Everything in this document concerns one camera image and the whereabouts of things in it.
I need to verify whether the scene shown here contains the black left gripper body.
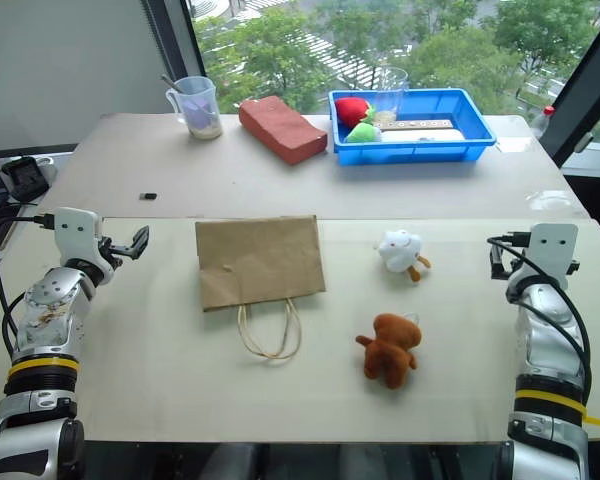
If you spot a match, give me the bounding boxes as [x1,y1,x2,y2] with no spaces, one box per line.
[97,234,125,269]

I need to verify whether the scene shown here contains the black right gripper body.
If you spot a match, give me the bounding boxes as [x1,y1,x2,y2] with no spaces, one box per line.
[489,243,512,282]

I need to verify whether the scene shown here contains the brown paper bag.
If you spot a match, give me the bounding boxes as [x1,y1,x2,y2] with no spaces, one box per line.
[194,214,327,361]

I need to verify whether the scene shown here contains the white plush toy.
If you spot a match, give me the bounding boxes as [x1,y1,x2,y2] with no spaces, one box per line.
[375,228,432,284]

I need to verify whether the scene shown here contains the white mug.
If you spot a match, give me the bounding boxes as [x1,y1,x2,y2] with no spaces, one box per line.
[29,155,59,184]

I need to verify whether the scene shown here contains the black box device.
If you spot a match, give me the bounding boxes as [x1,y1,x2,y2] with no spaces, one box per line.
[0,156,50,202]

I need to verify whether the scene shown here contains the brown plush toy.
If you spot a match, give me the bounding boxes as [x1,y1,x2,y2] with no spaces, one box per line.
[355,312,424,391]

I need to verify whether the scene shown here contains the clear plastic measuring cup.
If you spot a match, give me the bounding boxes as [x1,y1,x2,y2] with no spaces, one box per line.
[165,75,225,140]

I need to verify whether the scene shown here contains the blue plastic bin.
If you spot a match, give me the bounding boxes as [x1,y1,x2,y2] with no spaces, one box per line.
[327,88,498,167]

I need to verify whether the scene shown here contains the plastic bottle with red cap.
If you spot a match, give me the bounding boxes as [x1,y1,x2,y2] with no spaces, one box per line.
[529,104,557,140]

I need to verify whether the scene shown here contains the wooden strip with dots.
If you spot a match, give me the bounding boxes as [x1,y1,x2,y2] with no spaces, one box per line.
[372,118,453,129]

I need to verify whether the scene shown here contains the red brick block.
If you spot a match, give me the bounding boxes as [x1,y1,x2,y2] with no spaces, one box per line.
[238,96,329,167]

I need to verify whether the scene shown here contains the green plush toy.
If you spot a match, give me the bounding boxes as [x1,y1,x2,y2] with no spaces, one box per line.
[344,121,383,145]

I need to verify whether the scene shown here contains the red plush strawberry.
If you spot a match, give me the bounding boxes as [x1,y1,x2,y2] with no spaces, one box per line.
[334,96,372,128]

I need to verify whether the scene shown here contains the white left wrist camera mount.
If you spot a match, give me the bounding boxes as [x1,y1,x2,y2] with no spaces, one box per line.
[52,207,116,275]

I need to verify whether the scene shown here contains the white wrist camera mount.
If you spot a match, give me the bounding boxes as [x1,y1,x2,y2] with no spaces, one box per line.
[510,222,580,287]
[52,207,116,275]

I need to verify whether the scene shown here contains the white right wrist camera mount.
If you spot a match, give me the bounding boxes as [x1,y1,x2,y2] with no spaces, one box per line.
[510,222,580,287]

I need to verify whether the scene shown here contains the dark window frame post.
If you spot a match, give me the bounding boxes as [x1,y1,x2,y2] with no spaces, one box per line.
[140,0,207,114]
[538,0,600,169]

